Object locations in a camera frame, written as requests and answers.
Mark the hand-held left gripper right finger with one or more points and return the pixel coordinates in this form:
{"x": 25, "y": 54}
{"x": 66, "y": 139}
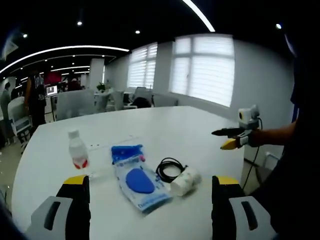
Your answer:
{"x": 235, "y": 220}

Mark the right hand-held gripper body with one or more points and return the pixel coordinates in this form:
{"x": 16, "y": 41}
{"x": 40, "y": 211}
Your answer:
{"x": 250, "y": 120}

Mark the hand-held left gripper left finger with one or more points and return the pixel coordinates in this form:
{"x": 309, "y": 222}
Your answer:
{"x": 62, "y": 220}

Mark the white paper cup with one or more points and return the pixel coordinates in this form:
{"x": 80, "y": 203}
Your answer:
{"x": 186, "y": 181}

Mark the clear water bottle red label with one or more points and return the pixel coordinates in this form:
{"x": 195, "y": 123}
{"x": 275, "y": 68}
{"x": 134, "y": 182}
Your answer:
{"x": 77, "y": 150}

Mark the wet wipes pack blue lid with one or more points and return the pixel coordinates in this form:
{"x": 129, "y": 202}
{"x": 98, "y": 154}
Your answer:
{"x": 138, "y": 181}

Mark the small blue tissue pack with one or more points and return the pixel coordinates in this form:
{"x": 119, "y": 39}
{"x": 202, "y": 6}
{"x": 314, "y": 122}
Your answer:
{"x": 126, "y": 152}

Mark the person's right hand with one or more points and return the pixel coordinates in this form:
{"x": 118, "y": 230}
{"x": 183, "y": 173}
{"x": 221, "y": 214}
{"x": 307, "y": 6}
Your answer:
{"x": 255, "y": 138}

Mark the large window white blinds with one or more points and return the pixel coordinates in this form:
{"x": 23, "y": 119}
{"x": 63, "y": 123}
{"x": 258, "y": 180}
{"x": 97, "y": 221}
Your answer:
{"x": 203, "y": 70}

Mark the white table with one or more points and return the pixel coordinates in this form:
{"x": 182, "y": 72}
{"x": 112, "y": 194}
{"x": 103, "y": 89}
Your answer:
{"x": 162, "y": 130}

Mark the person's dark shirt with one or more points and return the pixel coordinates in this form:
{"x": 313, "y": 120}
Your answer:
{"x": 300, "y": 187}

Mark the black bag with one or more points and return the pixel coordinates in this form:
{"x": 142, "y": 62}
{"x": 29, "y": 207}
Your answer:
{"x": 142, "y": 102}

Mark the window with white blinds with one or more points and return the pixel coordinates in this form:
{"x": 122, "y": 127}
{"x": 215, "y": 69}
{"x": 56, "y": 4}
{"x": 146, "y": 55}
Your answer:
{"x": 142, "y": 66}

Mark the white slatted office chair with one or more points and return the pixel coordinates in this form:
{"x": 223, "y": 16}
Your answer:
{"x": 20, "y": 117}

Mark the large white office chair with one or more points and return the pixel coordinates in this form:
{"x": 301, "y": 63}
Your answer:
{"x": 75, "y": 105}

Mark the straight ceiling light strip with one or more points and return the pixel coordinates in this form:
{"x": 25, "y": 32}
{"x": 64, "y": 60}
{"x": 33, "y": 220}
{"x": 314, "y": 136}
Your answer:
{"x": 200, "y": 15}

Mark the lit computer monitor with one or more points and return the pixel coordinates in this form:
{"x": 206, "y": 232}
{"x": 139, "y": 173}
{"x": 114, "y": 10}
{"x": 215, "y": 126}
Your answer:
{"x": 51, "y": 90}

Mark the green potted plant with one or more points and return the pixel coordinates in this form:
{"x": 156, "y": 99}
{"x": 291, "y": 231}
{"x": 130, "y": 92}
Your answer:
{"x": 101, "y": 86}

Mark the curved ceiling light strip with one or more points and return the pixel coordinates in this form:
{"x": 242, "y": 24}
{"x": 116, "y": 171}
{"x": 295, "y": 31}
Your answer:
{"x": 62, "y": 48}

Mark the red wall sign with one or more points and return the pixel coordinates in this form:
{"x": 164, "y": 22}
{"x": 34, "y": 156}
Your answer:
{"x": 53, "y": 76}

